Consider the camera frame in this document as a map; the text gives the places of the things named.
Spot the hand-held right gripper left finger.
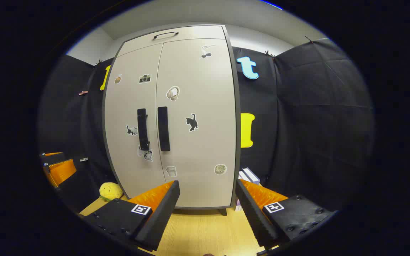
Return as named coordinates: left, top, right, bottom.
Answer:
left=80, top=180, right=180, bottom=251

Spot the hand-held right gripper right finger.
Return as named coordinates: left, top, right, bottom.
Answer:
left=235, top=179, right=335, bottom=249

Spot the beige cabinet door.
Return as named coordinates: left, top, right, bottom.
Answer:
left=104, top=43, right=166, bottom=198
left=155, top=38, right=237, bottom=208

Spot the beige double-door shoe cabinet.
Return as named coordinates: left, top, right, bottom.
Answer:
left=102, top=24, right=242, bottom=216

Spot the white cardboard box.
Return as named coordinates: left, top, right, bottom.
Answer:
left=238, top=167, right=261, bottom=186

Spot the yellow plush toy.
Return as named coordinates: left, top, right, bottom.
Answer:
left=99, top=182, right=123, bottom=202

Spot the black backdrop cloth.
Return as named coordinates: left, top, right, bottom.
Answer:
left=38, top=37, right=374, bottom=214

